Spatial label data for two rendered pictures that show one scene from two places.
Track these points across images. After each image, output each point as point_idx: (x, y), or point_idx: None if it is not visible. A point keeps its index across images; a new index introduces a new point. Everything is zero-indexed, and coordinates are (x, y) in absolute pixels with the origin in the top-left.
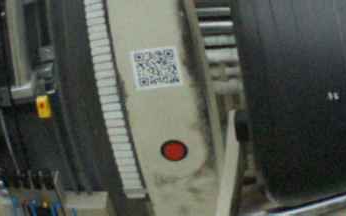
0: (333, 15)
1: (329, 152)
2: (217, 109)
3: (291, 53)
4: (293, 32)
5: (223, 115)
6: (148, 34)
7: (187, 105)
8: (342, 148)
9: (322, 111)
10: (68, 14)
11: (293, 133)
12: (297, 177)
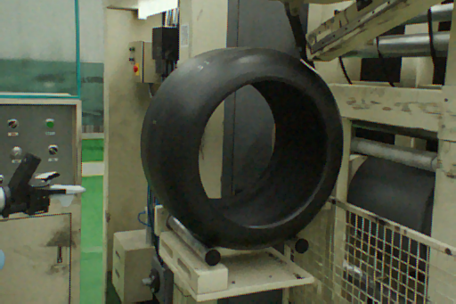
0: (184, 77)
1: (149, 161)
2: (394, 284)
3: (157, 94)
4: (165, 85)
5: (396, 290)
6: None
7: None
8: (152, 163)
9: (150, 129)
10: (227, 111)
11: (142, 137)
12: (145, 173)
